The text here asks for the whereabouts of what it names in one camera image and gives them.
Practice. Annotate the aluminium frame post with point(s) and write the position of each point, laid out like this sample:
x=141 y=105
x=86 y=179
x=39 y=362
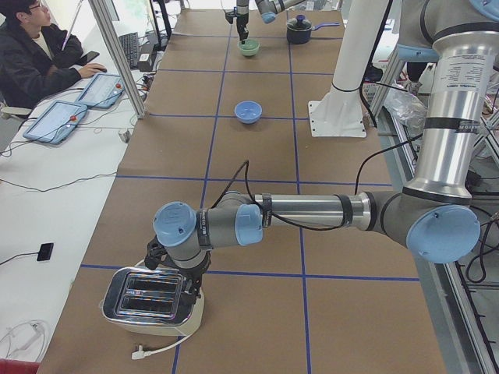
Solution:
x=105 y=24

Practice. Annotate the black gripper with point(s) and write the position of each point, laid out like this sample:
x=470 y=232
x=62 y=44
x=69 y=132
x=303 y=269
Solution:
x=242 y=17
x=197 y=279

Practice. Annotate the small black puck device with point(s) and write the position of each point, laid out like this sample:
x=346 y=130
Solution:
x=45 y=251

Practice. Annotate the blue teach pendant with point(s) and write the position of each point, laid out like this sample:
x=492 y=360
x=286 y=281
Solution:
x=102 y=91
x=56 y=123

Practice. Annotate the green bowl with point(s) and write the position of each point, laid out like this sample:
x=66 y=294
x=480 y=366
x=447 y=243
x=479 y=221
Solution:
x=248 y=47

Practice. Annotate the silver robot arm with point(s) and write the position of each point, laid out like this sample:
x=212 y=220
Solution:
x=431 y=216
x=267 y=9

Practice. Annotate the lower blue teach pendant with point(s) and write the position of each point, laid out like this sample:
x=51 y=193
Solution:
x=56 y=123

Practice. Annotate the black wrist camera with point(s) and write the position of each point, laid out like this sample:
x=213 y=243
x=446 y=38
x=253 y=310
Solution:
x=230 y=16
x=155 y=254

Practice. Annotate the cream and chrome toaster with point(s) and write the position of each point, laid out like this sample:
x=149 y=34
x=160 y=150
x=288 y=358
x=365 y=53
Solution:
x=149 y=302

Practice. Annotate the dark blue saucepan with lid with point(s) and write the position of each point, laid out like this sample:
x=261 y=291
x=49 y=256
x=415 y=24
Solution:
x=299 y=29

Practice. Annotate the small metal cylinder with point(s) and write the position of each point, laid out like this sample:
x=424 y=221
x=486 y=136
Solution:
x=124 y=135

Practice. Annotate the upper blue teach pendant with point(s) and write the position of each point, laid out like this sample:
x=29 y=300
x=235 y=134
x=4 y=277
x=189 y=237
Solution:
x=102 y=91

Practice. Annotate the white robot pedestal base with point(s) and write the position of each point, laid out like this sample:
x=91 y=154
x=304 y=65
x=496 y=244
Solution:
x=339 y=113

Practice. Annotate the black keyboard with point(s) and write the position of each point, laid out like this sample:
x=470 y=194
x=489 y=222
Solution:
x=130 y=46

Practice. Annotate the blue bowl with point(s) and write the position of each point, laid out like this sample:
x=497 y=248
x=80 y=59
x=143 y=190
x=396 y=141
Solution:
x=248 y=112

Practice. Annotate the seated person in black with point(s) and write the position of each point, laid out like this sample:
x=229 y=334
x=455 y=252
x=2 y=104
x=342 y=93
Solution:
x=37 y=58

